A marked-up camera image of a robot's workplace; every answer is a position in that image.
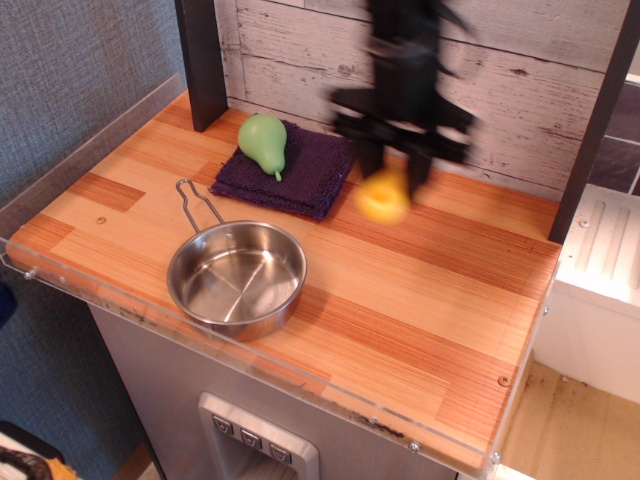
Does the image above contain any dark right upright post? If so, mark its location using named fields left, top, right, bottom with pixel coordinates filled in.
left=548, top=0, right=639, bottom=244

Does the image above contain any silver dispenser panel with buttons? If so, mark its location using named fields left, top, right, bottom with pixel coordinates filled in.
left=198, top=392, right=320, bottom=479

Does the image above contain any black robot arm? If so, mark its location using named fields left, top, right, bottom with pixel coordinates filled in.
left=330, top=1, right=475, bottom=195

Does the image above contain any grey toy fridge cabinet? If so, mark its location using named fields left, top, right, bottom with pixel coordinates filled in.
left=90, top=307, right=458, bottom=479

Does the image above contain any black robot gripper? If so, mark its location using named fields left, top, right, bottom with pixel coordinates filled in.
left=330, top=49, right=474, bottom=196

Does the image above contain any dark upright post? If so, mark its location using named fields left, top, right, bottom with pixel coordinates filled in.
left=175, top=0, right=228, bottom=132
left=548, top=0, right=639, bottom=244

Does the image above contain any purple folded cloth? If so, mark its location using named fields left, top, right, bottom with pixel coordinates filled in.
left=210, top=121, right=355, bottom=221

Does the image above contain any dark left upright post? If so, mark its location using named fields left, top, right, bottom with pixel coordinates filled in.
left=175, top=0, right=228, bottom=132

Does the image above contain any orange object at bottom left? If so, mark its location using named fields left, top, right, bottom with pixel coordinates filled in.
left=46, top=458, right=79, bottom=480

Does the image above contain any small stainless steel pan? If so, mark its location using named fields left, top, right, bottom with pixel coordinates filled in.
left=167, top=179, right=308, bottom=341

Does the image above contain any yellow handled toy knife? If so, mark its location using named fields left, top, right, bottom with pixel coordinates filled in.
left=355, top=168, right=411, bottom=226

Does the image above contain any green toy pear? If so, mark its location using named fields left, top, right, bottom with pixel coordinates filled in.
left=237, top=114, right=288, bottom=182

